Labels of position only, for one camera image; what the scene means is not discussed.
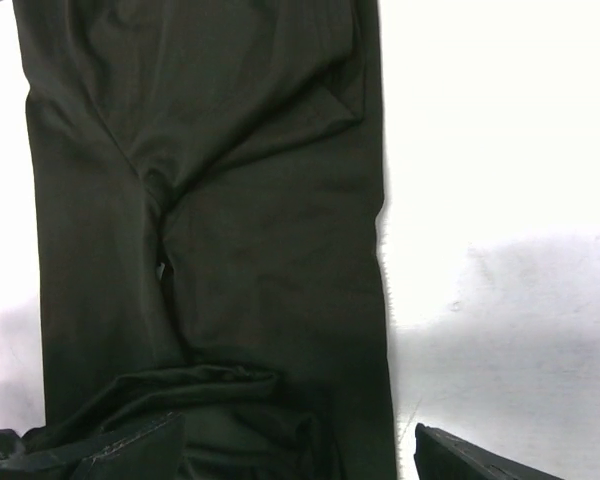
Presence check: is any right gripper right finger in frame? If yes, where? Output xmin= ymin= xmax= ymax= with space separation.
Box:
xmin=414 ymin=423 xmax=559 ymax=480

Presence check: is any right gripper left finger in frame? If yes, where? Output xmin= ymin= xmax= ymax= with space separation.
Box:
xmin=0 ymin=413 xmax=185 ymax=479

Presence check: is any black printed t shirt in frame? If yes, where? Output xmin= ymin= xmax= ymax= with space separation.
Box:
xmin=13 ymin=1 xmax=397 ymax=479

